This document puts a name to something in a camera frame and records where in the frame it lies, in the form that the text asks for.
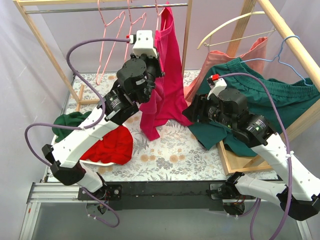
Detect magenta t shirt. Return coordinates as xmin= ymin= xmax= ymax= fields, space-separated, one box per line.
xmin=139 ymin=7 xmax=192 ymax=141

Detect pink wire hanger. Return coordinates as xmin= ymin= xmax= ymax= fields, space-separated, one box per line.
xmin=155 ymin=0 xmax=165 ymax=31
xmin=94 ymin=0 xmax=127 ymax=85
xmin=120 ymin=0 xmax=148 ymax=83

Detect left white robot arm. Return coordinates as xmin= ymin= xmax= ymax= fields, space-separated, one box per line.
xmin=42 ymin=53 xmax=163 ymax=200

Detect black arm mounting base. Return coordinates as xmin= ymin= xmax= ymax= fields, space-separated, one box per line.
xmin=77 ymin=180 xmax=250 ymax=216

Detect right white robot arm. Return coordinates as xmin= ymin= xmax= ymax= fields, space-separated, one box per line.
xmin=183 ymin=88 xmax=320 ymax=221

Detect cream plastic hanger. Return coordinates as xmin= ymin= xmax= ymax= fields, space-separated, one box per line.
xmin=196 ymin=10 xmax=276 ymax=53

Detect red t shirt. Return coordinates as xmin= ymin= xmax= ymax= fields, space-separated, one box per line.
xmin=80 ymin=125 xmax=134 ymax=165

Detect dark green t shirt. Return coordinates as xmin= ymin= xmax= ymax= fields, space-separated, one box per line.
xmin=52 ymin=111 xmax=92 ymax=143

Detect teal green shorts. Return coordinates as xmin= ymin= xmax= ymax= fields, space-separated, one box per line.
xmin=188 ymin=57 xmax=320 ymax=157

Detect salmon pink shorts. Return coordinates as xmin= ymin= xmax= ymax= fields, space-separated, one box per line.
xmin=183 ymin=36 xmax=268 ymax=106

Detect white laundry basket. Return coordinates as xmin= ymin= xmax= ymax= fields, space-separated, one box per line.
xmin=51 ymin=134 xmax=115 ymax=167

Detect small wooden clothes rack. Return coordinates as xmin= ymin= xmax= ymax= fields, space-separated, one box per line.
xmin=13 ymin=0 xmax=193 ymax=110

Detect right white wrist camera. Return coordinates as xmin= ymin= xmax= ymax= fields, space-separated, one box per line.
xmin=206 ymin=74 xmax=227 ymax=100

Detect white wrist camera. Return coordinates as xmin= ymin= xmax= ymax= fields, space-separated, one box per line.
xmin=126 ymin=30 xmax=158 ymax=59
xmin=206 ymin=74 xmax=227 ymax=100

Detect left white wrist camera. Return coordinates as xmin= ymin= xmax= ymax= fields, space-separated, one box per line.
xmin=126 ymin=30 xmax=158 ymax=59

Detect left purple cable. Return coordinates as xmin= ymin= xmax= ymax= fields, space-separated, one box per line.
xmin=24 ymin=37 xmax=131 ymax=228

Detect purple cable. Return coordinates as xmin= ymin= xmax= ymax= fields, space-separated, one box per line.
xmin=219 ymin=72 xmax=293 ymax=240
xmin=24 ymin=37 xmax=131 ymax=228

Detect blue wire hanger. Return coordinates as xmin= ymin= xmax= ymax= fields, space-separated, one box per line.
xmin=240 ymin=35 xmax=313 ymax=86

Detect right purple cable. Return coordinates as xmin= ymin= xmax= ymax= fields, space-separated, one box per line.
xmin=219 ymin=72 xmax=293 ymax=240

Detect aluminium table frame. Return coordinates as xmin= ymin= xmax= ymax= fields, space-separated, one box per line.
xmin=19 ymin=181 xmax=313 ymax=240

